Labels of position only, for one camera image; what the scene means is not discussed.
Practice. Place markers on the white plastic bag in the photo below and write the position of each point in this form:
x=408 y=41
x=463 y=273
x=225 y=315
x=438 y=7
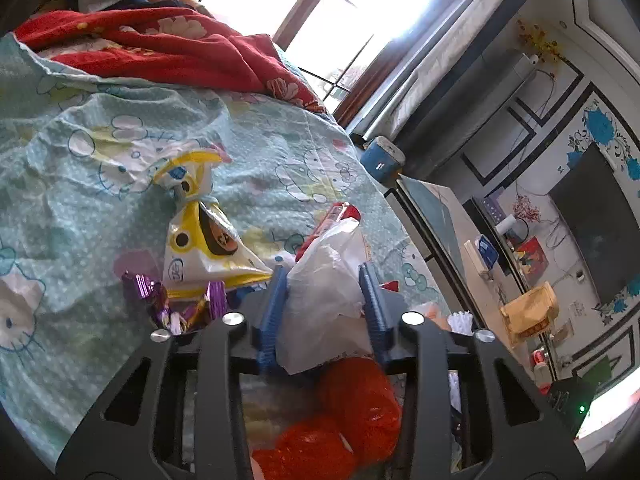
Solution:
x=325 y=300

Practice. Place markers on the red floral blanket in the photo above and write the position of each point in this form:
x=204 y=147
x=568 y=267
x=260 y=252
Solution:
x=190 y=45

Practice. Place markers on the purple candy wrapper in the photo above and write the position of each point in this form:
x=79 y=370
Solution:
x=216 y=297
x=144 y=287

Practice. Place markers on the light blue cartoon bedsheet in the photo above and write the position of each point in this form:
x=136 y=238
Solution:
x=75 y=200

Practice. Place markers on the white standing air conditioner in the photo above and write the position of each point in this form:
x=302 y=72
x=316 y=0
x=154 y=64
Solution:
x=470 y=110

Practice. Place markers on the yellow artificial flowers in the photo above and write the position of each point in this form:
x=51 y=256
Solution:
x=537 y=40

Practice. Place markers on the white bottle red cap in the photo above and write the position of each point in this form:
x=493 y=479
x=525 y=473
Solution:
x=541 y=372

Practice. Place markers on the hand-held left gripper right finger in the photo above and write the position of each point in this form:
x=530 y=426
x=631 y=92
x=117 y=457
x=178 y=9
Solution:
x=374 y=305

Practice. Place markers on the blue packet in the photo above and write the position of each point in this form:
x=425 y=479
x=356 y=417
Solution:
x=487 y=251

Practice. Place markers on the red box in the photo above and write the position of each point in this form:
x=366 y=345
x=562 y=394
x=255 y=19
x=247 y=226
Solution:
x=532 y=255

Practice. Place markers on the beige curtain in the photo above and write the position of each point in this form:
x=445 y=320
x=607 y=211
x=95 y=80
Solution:
x=440 y=60

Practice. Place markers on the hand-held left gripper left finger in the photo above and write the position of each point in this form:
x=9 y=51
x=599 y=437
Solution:
x=278 y=305

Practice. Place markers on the orange plastic bag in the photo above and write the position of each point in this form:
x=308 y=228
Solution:
x=360 y=410

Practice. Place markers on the black television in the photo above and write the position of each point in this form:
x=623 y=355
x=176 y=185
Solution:
x=600 y=225

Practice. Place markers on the yellow white snack bag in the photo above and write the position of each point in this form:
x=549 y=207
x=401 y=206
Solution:
x=210 y=255

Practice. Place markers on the brown framed window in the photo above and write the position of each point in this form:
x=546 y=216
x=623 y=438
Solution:
x=320 y=15

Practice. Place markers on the red snack wrapper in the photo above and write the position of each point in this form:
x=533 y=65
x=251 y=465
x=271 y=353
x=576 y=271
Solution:
x=341 y=211

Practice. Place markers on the yellow paper bag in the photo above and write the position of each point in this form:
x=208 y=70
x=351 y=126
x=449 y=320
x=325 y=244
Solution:
x=530 y=312

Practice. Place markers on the white blue coffee table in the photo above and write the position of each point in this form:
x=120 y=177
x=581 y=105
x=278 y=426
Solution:
x=440 y=220

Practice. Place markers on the black television cabinet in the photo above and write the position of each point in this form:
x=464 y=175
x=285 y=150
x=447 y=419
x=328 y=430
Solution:
x=480 y=215

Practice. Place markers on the white vase red flowers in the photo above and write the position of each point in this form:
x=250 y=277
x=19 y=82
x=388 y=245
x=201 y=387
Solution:
x=506 y=226

